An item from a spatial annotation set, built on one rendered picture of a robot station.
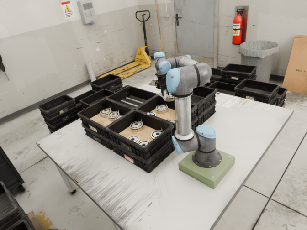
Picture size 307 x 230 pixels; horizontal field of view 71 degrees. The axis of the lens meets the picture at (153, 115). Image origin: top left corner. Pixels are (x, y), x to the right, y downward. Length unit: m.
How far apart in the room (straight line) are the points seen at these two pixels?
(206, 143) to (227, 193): 0.30
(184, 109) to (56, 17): 3.87
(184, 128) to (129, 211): 0.57
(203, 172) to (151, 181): 0.33
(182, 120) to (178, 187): 0.43
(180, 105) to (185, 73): 0.18
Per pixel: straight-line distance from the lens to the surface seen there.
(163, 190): 1.39
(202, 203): 1.32
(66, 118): 3.07
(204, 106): 1.81
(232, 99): 2.24
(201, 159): 1.41
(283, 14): 4.12
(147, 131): 1.63
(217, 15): 4.49
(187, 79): 1.05
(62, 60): 4.76
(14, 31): 4.47
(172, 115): 1.77
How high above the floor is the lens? 1.78
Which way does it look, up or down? 32 degrees down
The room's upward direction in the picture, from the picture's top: 9 degrees counter-clockwise
